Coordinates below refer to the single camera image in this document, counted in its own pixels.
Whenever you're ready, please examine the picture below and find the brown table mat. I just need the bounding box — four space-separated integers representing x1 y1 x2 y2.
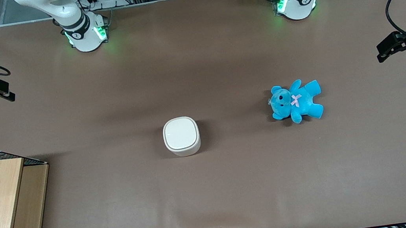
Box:
0 0 406 228

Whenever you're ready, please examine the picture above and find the dark wooden shelf board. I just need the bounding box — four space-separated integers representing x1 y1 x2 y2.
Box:
1 163 58 228

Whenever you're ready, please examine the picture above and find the white square trash can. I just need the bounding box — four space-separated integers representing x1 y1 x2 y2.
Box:
161 114 203 160

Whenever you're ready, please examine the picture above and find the blue teddy bear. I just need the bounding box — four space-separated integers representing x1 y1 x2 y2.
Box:
266 76 326 128

